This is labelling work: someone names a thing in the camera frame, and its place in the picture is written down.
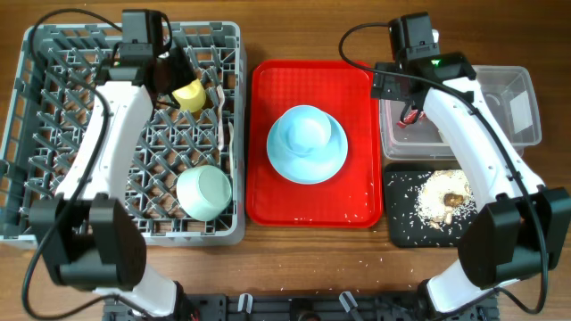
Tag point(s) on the clear plastic storage bin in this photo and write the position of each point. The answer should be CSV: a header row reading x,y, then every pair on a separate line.
x,y
509,94

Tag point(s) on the grey plastic dishwasher rack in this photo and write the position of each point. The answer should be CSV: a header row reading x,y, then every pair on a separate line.
x,y
46,121

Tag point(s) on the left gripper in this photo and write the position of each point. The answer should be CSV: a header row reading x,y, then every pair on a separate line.
x,y
186,71

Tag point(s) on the white plastic spoon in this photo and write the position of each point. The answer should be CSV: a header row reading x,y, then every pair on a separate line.
x,y
231,148

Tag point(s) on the red plastic serving tray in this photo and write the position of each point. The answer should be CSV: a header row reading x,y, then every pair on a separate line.
x,y
352,198

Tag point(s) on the small green saucer bowl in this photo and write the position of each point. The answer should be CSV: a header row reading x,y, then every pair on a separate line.
x,y
304,130

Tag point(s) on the red snack wrapper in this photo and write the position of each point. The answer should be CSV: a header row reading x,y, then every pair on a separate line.
x,y
410,117

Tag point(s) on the yellow plastic cup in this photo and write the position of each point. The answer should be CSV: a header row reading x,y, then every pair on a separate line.
x,y
191,97

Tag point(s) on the black plastic tray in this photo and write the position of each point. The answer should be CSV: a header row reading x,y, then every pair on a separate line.
x,y
402,181

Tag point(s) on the light blue plate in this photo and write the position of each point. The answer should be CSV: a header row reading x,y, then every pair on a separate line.
x,y
313,169

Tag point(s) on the green food bowl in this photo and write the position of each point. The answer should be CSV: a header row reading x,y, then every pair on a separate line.
x,y
203,192

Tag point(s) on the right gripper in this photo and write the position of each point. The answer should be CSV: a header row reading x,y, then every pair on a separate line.
x,y
384,86

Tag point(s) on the rice and mushroom leftovers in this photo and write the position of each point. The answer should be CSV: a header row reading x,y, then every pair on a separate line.
x,y
445,198

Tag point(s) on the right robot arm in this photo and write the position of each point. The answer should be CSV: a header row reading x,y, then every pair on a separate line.
x,y
521,224

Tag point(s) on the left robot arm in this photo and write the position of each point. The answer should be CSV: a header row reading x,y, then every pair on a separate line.
x,y
85,236

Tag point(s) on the white plastic fork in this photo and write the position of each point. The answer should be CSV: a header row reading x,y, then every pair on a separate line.
x,y
222,100

